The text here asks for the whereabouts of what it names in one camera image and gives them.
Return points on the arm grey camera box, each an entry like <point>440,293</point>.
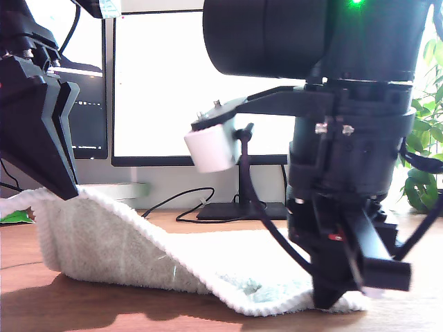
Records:
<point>211,148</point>

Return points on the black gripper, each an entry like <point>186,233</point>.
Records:
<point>346,166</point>

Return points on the green leafy house plant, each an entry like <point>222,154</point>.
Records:
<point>420,186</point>

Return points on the monitor with dark screen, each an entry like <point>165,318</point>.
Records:
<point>90,121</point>

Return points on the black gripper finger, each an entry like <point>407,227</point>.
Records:
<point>24,121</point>
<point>71,100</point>

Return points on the white fluffy tea towel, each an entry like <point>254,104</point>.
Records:
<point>121,242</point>

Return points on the large monitor with white screen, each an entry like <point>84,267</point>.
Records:
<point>155,86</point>

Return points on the long white box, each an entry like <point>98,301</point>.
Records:
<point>121,190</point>

